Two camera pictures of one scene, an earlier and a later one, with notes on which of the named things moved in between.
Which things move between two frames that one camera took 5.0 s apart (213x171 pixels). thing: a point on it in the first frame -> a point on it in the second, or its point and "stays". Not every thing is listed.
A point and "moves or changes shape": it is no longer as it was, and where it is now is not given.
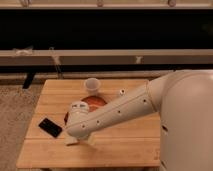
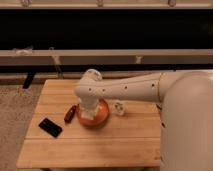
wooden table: x=136 y=144 stays
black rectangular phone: x=50 y=127 stays
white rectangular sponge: x=69 y=139 moves or changes shape
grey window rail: x=101 y=57 stays
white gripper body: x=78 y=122 -> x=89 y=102
